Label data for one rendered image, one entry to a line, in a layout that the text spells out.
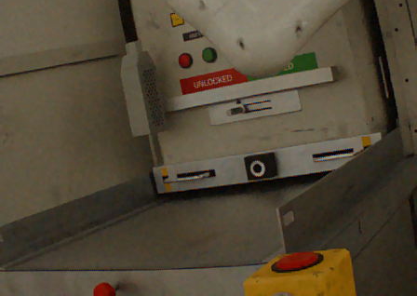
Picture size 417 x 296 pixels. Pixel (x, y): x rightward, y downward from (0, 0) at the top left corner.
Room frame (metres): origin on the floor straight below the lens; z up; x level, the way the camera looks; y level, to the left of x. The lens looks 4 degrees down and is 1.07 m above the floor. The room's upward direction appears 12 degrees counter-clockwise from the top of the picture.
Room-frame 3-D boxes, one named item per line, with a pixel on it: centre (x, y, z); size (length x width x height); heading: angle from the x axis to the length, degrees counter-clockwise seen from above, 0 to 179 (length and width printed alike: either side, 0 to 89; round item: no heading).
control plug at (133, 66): (1.48, 0.11, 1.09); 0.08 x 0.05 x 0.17; 150
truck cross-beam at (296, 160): (1.45, -0.11, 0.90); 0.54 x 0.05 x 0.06; 60
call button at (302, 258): (0.60, -0.06, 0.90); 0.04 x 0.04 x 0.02
